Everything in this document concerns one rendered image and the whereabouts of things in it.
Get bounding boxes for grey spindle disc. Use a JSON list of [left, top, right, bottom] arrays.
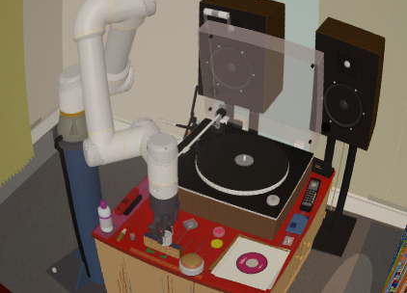
[[233, 153, 255, 168]]

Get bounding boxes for pink single record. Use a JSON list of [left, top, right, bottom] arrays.
[[235, 252, 269, 275]]

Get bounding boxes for black platter mat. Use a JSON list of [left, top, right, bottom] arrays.
[[194, 132, 290, 197]]

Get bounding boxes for pink mat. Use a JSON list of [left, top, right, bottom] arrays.
[[95, 209, 121, 239]]

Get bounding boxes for brown and black record player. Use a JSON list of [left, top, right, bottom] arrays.
[[175, 117, 314, 241]]

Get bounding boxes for clear dust cover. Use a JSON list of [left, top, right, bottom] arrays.
[[197, 18, 325, 151]]

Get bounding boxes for white dust cover handle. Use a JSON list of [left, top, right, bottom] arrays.
[[203, 7, 231, 21]]

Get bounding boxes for white bottle with purple cap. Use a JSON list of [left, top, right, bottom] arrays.
[[97, 199, 115, 234]]

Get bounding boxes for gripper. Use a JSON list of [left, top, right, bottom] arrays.
[[148, 195, 180, 245]]

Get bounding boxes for small black box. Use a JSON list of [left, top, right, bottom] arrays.
[[311, 157, 336, 179]]

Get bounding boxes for wooden cabinet with red top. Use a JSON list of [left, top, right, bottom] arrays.
[[91, 167, 338, 293]]

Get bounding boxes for white record sleeve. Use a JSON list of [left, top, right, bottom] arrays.
[[210, 234, 291, 292]]

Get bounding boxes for brown speaker on black stand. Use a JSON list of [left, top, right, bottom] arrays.
[[312, 16, 386, 258]]

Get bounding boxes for wooden holder block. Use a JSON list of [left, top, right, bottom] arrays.
[[143, 231, 184, 259]]

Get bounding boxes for multicoloured record stack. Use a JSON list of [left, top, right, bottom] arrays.
[[383, 225, 407, 293]]

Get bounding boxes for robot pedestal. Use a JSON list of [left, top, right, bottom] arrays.
[[53, 134, 108, 293]]

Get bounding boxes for round white and tan tin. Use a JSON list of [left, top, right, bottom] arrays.
[[178, 252, 205, 277]]

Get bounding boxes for white tonearm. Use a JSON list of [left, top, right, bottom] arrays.
[[176, 107, 231, 157]]

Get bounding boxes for red and black record brush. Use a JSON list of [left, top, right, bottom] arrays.
[[114, 187, 144, 217]]

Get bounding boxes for black cable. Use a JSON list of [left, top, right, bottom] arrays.
[[53, 134, 90, 279]]

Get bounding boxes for olive curtain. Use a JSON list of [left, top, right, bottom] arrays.
[[0, 0, 36, 188]]

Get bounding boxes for black dust cover stay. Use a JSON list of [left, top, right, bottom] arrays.
[[183, 85, 201, 138]]

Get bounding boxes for black remote control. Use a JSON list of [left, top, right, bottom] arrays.
[[299, 177, 322, 214]]

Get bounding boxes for brown speaker without stand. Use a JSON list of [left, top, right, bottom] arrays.
[[198, 0, 286, 115]]

